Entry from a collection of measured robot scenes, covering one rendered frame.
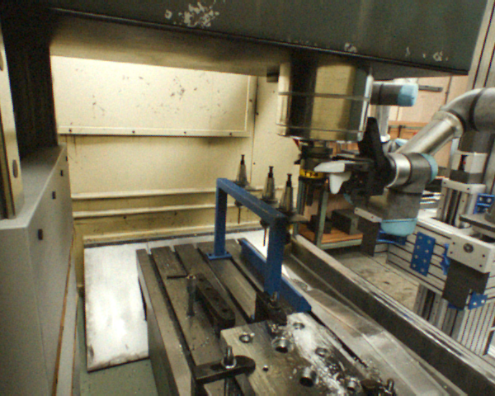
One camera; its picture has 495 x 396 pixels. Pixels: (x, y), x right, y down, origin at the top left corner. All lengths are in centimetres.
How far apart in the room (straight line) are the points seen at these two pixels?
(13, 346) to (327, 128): 47
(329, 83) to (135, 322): 113
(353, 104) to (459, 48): 19
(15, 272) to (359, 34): 47
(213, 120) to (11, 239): 136
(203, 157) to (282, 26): 121
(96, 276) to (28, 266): 124
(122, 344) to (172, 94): 101
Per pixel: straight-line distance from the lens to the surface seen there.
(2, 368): 36
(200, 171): 162
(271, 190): 105
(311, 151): 61
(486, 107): 106
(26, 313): 33
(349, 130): 57
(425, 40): 60
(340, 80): 56
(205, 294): 103
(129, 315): 143
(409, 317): 141
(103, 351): 137
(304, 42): 47
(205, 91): 158
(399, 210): 84
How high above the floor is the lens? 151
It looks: 17 degrees down
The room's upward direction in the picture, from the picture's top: 4 degrees clockwise
